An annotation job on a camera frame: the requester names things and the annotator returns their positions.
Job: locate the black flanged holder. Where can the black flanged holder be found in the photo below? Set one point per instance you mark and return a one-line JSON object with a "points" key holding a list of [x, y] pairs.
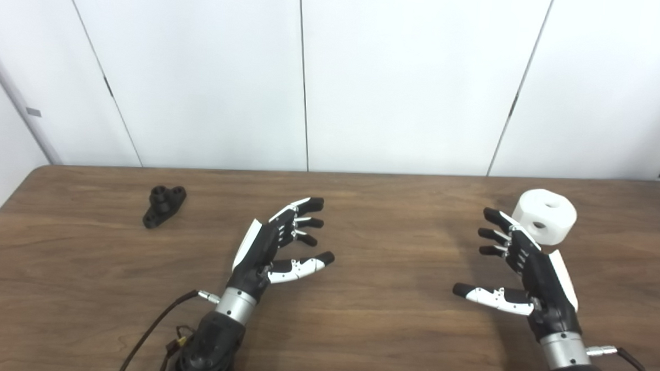
{"points": [[162, 208]]}

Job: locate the round white plastic piece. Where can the round white plastic piece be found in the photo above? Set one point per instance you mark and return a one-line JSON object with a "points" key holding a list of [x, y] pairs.
{"points": [[554, 215]]}

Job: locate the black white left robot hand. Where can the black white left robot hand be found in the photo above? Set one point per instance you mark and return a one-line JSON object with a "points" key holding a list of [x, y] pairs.
{"points": [[259, 260]]}

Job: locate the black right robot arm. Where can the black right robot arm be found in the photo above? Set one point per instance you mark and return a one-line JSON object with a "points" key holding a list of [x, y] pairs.
{"points": [[568, 358]]}

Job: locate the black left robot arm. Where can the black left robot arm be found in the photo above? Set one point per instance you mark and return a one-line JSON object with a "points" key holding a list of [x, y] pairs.
{"points": [[215, 341]]}

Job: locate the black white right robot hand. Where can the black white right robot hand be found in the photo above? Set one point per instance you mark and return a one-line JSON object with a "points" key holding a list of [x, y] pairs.
{"points": [[548, 292]]}

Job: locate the small grey wall sticker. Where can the small grey wall sticker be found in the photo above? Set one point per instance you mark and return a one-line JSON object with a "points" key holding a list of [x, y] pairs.
{"points": [[33, 112]]}

